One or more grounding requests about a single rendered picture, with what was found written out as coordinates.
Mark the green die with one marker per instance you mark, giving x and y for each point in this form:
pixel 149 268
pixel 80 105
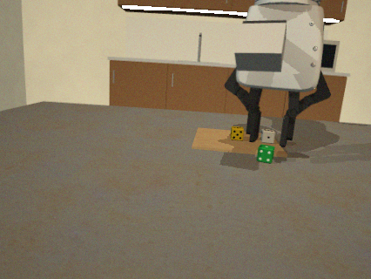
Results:
pixel 265 154

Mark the tan mat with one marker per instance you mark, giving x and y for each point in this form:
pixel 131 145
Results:
pixel 220 140

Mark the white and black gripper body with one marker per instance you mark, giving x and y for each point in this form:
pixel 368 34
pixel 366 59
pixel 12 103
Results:
pixel 305 31

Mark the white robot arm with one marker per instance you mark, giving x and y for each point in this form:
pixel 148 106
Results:
pixel 261 45

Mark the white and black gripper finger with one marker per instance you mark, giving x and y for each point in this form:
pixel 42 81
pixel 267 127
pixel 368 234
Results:
pixel 250 102
pixel 295 107

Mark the white die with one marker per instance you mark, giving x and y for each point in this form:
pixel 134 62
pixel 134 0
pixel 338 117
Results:
pixel 267 136

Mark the yellow die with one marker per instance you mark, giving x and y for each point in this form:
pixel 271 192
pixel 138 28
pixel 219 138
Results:
pixel 237 133

